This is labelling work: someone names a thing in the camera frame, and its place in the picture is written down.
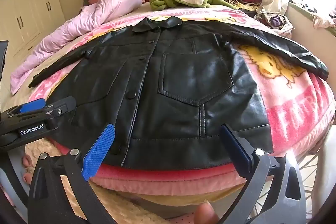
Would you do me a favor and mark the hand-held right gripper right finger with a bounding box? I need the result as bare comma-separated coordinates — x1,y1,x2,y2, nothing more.
220,123,307,224

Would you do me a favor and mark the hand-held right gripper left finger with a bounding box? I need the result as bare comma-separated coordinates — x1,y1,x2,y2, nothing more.
28,123,124,224

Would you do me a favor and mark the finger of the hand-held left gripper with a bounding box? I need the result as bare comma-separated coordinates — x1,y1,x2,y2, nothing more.
44,96,77,119
5,98,46,119

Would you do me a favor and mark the black leather jacket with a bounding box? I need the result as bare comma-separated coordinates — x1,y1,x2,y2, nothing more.
28,17,329,170

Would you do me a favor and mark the person's right hand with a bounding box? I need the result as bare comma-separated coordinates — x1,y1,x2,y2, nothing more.
196,202,221,224

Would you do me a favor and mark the pink fluffy slipper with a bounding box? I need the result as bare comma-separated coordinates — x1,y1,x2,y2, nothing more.
22,155,34,170
22,171,37,186

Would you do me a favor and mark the black panel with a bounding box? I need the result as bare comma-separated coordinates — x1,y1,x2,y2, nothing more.
0,40,9,81

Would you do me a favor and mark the beige fluffy rug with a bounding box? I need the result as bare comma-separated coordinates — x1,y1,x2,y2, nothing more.
25,139,171,224

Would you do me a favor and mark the pink printed blanket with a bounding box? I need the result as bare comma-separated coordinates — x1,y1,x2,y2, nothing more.
26,7,336,197

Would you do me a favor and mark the pale pink quilt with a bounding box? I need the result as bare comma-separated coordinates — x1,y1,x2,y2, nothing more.
10,0,144,94

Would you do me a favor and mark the cream wardrobe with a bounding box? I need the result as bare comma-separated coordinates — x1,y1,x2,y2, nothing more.
0,0,67,58

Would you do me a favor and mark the purple cloth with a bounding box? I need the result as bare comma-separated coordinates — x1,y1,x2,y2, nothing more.
268,15,286,29

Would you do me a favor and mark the patterned windowsill cloth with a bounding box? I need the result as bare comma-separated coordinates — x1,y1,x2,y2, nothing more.
288,0,336,37

